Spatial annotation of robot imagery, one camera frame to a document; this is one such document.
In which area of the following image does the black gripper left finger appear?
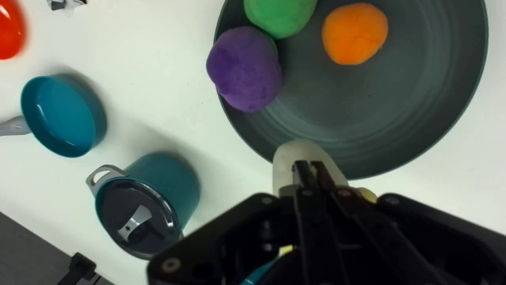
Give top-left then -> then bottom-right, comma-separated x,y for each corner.
293,161 -> 349,285

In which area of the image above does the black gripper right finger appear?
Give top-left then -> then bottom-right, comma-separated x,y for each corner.
313,162 -> 455,285

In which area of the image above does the teal toy pot with lid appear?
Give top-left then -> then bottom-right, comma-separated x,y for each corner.
85,151 -> 202,262

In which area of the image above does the purple plush eggplant toy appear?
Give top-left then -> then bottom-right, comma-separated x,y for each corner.
206,26 -> 283,115

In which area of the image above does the orange plush ball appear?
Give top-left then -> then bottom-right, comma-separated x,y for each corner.
321,2 -> 391,67

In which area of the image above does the teal toy frying pan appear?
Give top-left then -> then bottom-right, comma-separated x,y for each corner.
0,75 -> 109,159

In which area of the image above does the dark grey round plate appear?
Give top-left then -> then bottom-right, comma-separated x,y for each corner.
212,0 -> 490,181

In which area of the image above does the red plastic bowl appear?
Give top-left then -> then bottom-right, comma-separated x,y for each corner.
0,0 -> 28,61

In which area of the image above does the black table corner bracket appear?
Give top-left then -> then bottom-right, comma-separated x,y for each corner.
55,253 -> 100,285

